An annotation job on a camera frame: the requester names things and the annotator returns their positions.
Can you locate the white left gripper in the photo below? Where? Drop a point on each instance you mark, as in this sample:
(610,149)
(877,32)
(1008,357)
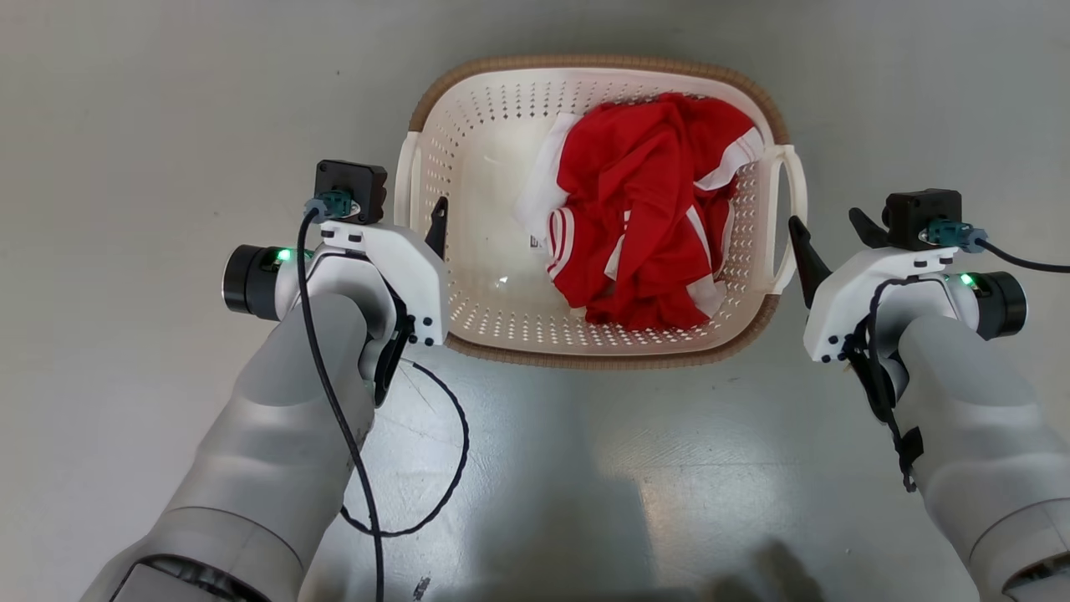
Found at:
(410,267)

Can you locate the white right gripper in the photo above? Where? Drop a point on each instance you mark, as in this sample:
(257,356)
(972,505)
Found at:
(844,293)

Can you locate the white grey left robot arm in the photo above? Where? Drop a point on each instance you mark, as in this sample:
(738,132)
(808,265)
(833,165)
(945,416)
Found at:
(276,435)

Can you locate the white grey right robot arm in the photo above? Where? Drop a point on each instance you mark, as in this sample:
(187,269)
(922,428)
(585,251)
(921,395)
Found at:
(978,435)

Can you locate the cream perforated plastic laundry basket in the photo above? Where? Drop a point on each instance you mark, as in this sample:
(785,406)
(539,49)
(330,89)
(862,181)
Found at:
(485,167)

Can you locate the red white striped garment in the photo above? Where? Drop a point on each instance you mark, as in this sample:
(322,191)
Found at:
(635,209)

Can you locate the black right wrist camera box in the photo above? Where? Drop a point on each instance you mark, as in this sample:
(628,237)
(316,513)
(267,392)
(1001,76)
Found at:
(915,213)

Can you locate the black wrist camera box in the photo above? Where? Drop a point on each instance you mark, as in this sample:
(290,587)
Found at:
(915,213)
(355,180)

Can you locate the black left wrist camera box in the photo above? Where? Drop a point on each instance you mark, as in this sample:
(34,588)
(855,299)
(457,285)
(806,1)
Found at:
(355,180)

